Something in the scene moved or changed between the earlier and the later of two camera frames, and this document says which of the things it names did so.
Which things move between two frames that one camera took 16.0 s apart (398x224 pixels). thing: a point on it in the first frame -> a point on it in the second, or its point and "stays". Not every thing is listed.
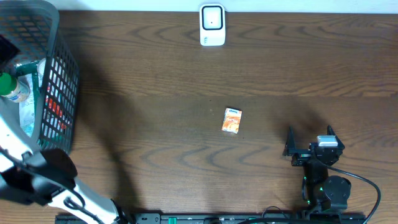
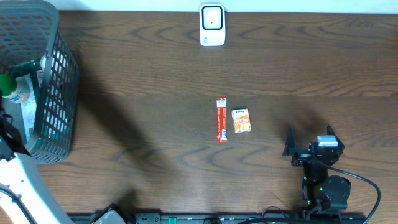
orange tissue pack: x=231 y=120 -> x=241 y=120
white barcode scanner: x=212 y=24 stays
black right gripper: x=303 y=155 stays
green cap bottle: x=13 y=88 stays
